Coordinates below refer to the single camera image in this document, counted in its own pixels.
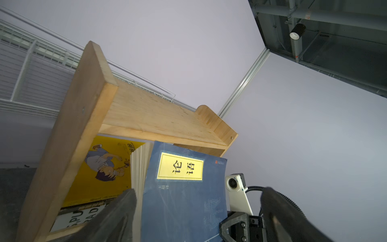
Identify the white wire rack basket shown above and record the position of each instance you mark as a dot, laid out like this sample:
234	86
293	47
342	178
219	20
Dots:
37	66

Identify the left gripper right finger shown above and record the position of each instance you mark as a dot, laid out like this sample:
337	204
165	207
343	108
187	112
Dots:
284	223

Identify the wooden two-tier bookshelf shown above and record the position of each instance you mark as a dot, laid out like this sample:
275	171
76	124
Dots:
99	103

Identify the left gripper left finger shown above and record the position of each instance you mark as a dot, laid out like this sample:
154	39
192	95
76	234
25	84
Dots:
113	224

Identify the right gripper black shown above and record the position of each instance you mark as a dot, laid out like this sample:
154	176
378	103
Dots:
241	227

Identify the white book black lettering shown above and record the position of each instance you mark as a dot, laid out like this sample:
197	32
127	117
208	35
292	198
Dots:
76	218

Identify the yellow book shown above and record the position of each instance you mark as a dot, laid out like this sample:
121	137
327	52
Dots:
105	172

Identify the ceiling spotlight lamp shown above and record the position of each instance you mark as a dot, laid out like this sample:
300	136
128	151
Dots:
297	32

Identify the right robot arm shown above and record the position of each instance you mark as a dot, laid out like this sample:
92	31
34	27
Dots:
281	220

